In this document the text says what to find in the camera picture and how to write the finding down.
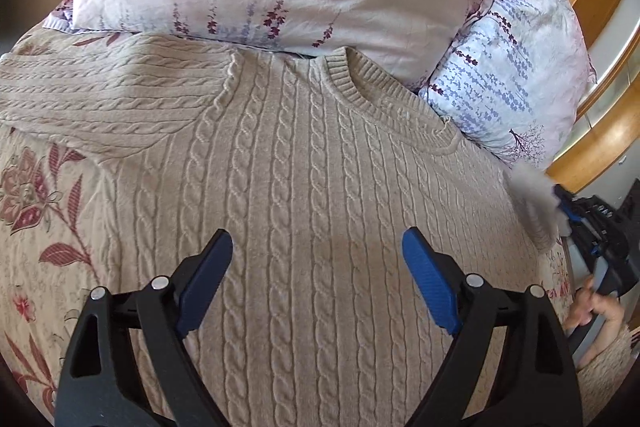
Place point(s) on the white blue-flowered pillow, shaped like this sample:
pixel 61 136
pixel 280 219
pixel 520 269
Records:
pixel 512 80

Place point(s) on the wooden headboard shelf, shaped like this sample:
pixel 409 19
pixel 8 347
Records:
pixel 607 119

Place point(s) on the person's right hand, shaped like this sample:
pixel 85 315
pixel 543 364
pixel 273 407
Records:
pixel 588 305

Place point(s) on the beige cable-knit sweater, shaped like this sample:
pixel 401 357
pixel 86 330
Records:
pixel 321 325

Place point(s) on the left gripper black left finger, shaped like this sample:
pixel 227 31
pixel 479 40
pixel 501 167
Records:
pixel 101 384

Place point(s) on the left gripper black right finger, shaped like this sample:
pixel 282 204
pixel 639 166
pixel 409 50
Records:
pixel 535 383

